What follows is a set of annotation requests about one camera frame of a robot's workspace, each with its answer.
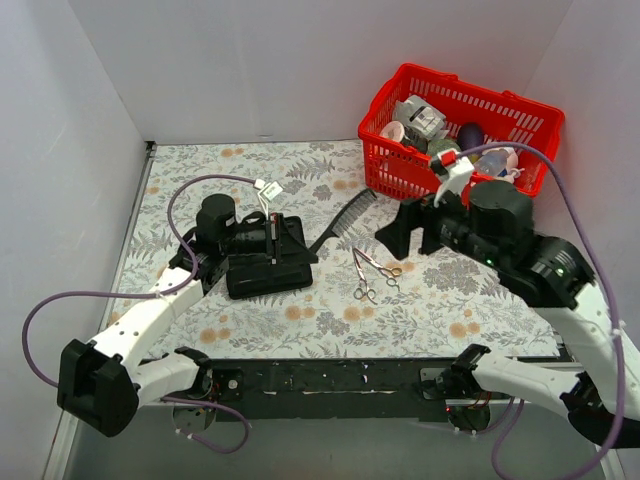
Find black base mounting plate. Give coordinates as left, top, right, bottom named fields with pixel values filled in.
left=208, top=358, right=490, bottom=421

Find white round toy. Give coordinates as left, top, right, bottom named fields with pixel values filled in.
left=481, top=147, right=524, bottom=184

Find white pink cup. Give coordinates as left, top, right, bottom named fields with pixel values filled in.
left=379, top=120, right=405, bottom=143

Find clear plastic bottle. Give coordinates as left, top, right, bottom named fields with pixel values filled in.
left=474, top=149, right=510, bottom=177

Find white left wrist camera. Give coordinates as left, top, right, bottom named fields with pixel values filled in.
left=253, top=179, right=283, bottom=216

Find aluminium frame rail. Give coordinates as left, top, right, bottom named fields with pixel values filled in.
left=43, top=405, right=596, bottom=479

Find red plastic shopping basket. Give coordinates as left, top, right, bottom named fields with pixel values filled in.
left=358, top=63, right=565, bottom=201

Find silver thinning scissors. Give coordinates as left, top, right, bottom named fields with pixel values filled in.
left=354, top=248, right=403, bottom=289

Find black zippered tool case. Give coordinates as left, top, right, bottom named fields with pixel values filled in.
left=225, top=212, right=318, bottom=300

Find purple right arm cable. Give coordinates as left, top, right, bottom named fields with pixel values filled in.
left=449, top=141, right=626, bottom=480

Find silver straight scissors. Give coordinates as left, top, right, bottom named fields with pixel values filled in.
left=352, top=250, right=377, bottom=305

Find floral patterned table mat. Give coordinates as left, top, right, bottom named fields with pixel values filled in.
left=119, top=140, right=560, bottom=359

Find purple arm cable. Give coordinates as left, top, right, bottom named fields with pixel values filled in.
left=21, top=174, right=252, bottom=454
left=449, top=141, right=626, bottom=480

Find green textured ball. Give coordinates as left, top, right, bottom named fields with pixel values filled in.
left=427, top=138, right=461, bottom=157

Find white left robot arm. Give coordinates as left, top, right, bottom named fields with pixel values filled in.
left=57, top=194, right=285, bottom=437

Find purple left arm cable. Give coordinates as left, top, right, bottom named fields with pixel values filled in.
left=21, top=174, right=252, bottom=454

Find black wide tooth comb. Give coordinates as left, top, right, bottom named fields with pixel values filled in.
left=309, top=188, right=377, bottom=253

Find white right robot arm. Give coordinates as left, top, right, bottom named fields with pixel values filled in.
left=375, top=181, right=617, bottom=446

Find grey foil snack pouch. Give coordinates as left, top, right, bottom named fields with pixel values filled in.
left=393, top=95, right=449, bottom=140

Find purple toy eggplant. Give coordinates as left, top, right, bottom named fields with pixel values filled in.
left=456, top=122, right=485, bottom=151

